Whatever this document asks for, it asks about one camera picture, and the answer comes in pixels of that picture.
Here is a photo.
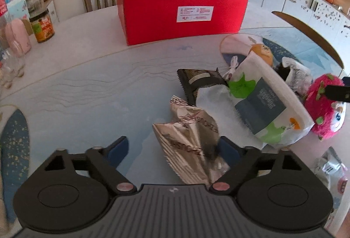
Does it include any pink plush toy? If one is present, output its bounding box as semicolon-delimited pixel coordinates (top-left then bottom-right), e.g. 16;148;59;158
304;73;347;140

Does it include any silver snack bag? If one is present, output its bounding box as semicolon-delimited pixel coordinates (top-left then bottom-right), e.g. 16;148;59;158
152;95;229;186

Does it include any white tissue pack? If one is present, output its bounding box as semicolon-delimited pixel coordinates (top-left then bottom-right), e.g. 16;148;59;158
196;52;314;149

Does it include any white pink snack bag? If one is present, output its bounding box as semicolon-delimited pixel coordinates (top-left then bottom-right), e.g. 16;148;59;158
314;147;348;230

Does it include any yellow plush toy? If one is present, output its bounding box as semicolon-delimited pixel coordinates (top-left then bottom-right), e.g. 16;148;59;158
250;44;273;67

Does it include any dark brown snack packet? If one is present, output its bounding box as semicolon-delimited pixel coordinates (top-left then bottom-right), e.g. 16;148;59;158
177;68;228;106

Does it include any white cabinet row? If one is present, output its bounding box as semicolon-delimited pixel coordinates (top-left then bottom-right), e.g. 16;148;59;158
248;0;349;73

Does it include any orange label jar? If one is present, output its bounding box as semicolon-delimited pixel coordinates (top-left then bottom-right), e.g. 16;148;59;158
29;9;54;43

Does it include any pink small bottle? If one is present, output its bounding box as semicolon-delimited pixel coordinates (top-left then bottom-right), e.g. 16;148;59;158
5;19;32;57

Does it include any red cardboard box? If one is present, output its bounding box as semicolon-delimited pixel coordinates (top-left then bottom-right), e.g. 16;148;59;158
116;0;249;46

